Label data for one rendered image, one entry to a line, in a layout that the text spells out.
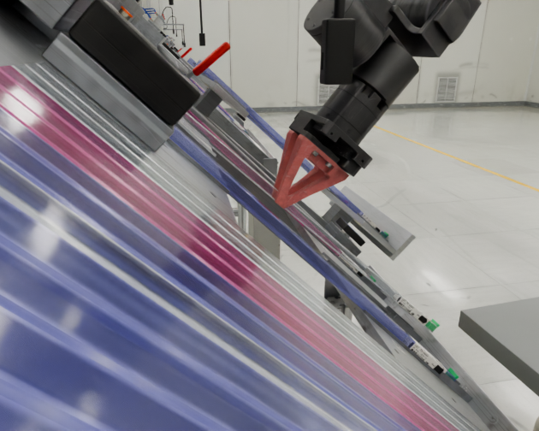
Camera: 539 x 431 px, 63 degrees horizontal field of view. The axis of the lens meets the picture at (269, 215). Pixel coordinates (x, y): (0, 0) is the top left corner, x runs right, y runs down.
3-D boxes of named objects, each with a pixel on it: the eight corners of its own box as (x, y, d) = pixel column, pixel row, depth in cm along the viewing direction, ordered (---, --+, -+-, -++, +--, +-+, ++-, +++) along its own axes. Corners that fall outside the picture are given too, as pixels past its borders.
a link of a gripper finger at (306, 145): (260, 193, 45) (318, 121, 44) (247, 176, 52) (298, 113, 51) (307, 228, 48) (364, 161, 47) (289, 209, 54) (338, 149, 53)
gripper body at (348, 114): (317, 134, 42) (368, 73, 42) (289, 121, 52) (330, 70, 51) (363, 174, 45) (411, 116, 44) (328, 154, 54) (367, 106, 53)
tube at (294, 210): (427, 327, 61) (432, 321, 61) (432, 333, 60) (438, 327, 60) (117, 67, 42) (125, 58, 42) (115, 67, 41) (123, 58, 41)
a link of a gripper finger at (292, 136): (262, 196, 44) (322, 121, 43) (249, 178, 51) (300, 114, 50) (310, 232, 47) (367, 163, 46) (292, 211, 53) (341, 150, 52)
